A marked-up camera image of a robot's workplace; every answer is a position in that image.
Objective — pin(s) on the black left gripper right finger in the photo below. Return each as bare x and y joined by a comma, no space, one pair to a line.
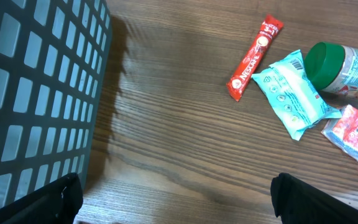
295,201

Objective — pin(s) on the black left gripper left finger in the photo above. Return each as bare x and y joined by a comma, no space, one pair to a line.
56,202

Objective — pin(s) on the red white small carton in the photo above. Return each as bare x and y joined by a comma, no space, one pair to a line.
343,132

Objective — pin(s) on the pale green small packet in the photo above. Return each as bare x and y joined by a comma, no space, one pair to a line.
292,96

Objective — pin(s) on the small jar green lid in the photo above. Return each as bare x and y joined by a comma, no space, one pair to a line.
333,68

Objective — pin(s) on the red small packet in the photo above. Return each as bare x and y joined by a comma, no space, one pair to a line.
248,65

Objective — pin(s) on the grey plastic shopping basket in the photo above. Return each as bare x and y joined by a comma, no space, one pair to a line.
53,56

